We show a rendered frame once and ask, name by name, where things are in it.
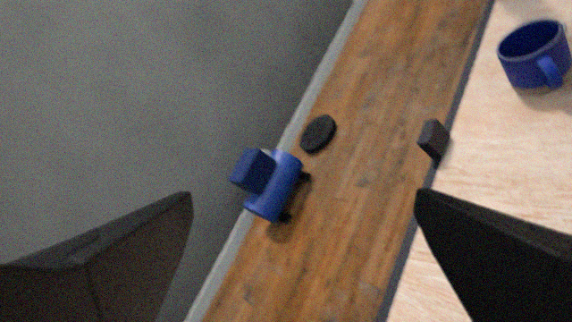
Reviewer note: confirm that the black rectangular block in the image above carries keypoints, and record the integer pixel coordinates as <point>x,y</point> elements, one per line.
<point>435,140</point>

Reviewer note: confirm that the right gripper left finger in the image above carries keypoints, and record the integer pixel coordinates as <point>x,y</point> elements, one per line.
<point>118,272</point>

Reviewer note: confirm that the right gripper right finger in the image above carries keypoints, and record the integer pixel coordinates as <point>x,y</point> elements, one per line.
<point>501,267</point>

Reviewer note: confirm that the blue mug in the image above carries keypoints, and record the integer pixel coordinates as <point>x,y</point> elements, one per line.
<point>535,58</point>

